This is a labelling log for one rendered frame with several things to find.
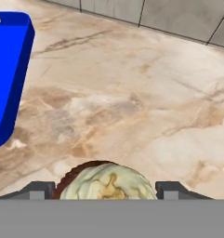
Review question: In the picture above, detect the blue tray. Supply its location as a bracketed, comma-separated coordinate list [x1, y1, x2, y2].
[0, 11, 36, 151]

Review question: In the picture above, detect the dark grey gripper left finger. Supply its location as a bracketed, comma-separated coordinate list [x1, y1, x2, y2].
[0, 180, 57, 201]

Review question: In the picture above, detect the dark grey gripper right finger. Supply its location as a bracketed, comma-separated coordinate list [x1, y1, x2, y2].
[154, 180, 214, 201]

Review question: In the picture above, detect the cupcake with pale frosting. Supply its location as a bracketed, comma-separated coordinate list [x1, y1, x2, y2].
[51, 160, 158, 201]

